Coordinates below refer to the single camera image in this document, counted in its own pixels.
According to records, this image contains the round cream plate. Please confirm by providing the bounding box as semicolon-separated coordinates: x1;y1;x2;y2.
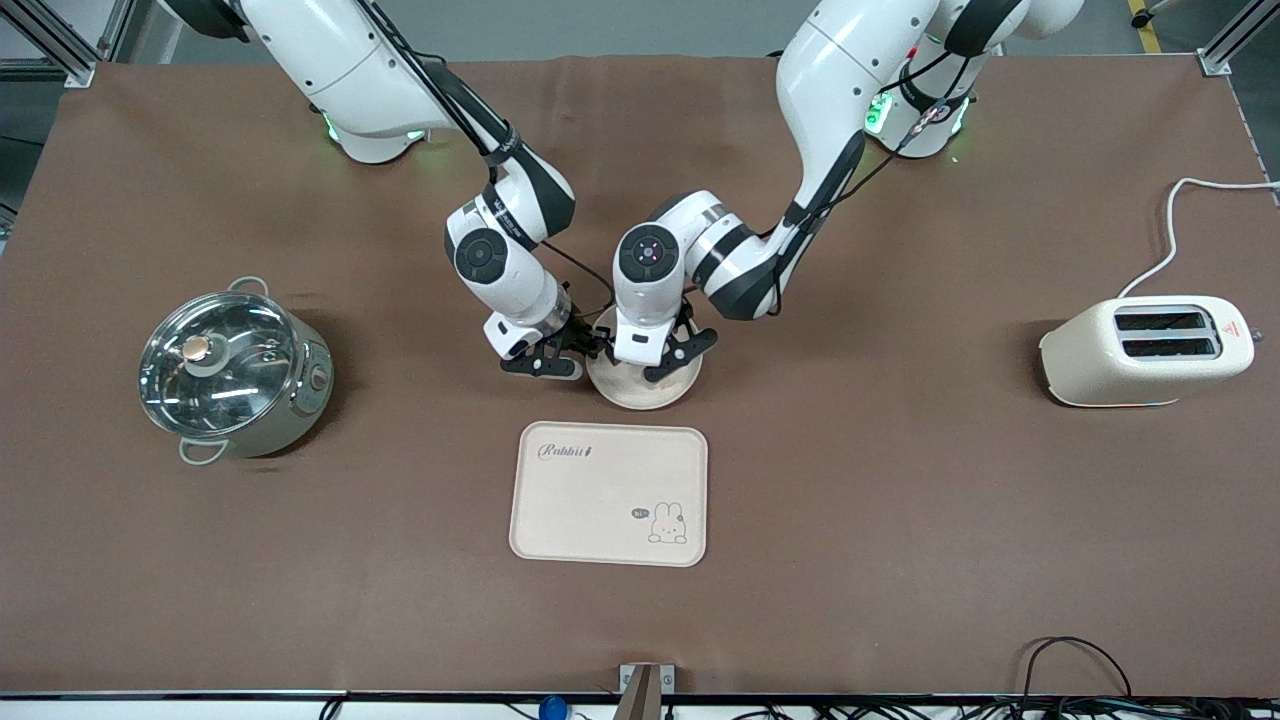
585;308;703;411

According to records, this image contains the cream rabbit print tray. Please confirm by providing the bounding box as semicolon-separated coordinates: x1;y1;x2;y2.
508;421;709;568

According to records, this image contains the steel pot with glass lid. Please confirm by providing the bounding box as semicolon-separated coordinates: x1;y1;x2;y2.
138;277;335;467

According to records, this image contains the glass pot lid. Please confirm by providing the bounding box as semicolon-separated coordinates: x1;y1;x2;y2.
139;292;299;438

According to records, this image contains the white two-slot toaster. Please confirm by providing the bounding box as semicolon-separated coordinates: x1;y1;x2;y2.
1039;294;1265;408

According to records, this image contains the metal mount bracket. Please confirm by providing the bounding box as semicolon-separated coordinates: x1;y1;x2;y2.
619;663;677;720

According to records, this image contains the white toaster power cable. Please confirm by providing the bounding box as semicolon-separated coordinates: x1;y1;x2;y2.
1117;178;1280;299

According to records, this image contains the aluminium frame post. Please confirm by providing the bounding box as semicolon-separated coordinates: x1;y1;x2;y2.
1198;0;1280;77
0;0;141;89

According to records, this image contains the black cable loop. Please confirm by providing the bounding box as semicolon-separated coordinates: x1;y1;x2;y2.
1018;636;1136;713

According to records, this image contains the black cable bundle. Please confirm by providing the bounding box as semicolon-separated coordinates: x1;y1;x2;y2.
700;695;1280;720

